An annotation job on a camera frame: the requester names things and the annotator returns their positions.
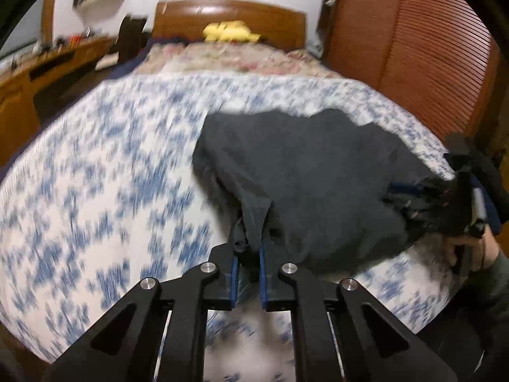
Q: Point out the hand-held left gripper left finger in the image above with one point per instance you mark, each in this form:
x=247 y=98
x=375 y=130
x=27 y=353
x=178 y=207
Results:
x=234 y=282

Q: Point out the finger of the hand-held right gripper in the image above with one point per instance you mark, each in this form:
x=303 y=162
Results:
x=421 y=191
x=429 y=217

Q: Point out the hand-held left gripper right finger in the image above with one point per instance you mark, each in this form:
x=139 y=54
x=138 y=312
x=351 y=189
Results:
x=262 y=282

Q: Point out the black zip jacket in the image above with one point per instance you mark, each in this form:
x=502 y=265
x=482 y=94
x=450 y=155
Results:
x=318 y=183

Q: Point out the person's right hand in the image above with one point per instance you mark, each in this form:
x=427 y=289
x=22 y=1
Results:
x=487 y=248

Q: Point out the wooden slatted wardrobe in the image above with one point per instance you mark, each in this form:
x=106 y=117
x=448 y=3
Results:
x=409 y=47

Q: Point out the blue floral bed sheet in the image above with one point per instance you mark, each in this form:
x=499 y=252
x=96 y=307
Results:
x=99 y=207

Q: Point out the pink floral quilt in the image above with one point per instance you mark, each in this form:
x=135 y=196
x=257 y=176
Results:
x=238 y=57

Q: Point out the yellow plush toy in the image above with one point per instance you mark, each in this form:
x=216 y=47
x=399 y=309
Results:
x=230 y=32

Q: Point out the dark chair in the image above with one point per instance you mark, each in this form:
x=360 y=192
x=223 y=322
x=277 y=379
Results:
x=131 y=36

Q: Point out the wooden headboard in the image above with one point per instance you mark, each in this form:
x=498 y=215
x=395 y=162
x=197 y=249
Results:
x=187 y=16

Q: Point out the wooden desk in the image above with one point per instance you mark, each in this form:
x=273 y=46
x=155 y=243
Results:
x=47 y=83

